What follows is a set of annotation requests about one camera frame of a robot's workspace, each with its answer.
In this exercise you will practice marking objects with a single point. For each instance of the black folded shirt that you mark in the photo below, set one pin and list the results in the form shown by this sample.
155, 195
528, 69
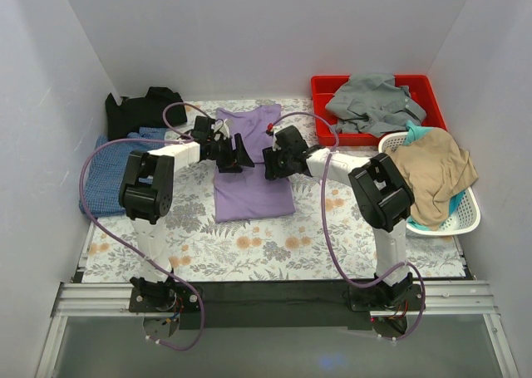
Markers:
141, 112

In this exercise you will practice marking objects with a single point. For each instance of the teal shirt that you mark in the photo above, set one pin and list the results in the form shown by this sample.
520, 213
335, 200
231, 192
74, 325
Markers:
416, 132

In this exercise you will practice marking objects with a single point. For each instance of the aluminium front rail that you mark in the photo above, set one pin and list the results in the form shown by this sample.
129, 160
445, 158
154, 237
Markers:
276, 329

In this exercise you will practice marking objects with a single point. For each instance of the grey shirt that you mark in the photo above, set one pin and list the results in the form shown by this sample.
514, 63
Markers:
374, 104

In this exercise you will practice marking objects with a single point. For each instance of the purple polo shirt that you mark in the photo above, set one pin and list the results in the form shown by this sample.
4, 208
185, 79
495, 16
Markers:
248, 195

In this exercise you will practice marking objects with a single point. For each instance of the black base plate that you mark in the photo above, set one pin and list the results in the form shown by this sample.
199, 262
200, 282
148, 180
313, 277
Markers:
271, 304

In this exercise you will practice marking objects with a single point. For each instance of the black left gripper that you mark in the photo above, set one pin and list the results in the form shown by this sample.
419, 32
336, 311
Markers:
229, 155

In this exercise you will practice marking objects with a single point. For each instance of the beige shirt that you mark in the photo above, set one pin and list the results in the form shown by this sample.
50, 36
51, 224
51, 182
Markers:
435, 168

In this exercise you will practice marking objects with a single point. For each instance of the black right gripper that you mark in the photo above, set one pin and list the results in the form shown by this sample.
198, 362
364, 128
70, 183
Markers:
275, 164

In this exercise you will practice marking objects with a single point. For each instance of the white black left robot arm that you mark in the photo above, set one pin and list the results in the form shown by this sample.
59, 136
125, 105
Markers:
146, 194

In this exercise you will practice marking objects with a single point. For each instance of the red plastic bin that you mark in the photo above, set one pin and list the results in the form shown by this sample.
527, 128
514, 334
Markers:
324, 87

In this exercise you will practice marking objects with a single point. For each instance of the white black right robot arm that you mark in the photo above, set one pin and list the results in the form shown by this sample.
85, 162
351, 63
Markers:
383, 197

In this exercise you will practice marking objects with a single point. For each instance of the white perforated laundry basket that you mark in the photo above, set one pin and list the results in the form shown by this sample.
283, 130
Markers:
466, 217

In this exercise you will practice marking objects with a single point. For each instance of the blue checked folded shirt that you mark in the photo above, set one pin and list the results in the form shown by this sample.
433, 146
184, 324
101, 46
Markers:
106, 171

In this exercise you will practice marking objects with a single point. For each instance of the floral patterned table mat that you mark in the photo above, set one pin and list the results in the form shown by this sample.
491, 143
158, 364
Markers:
291, 247

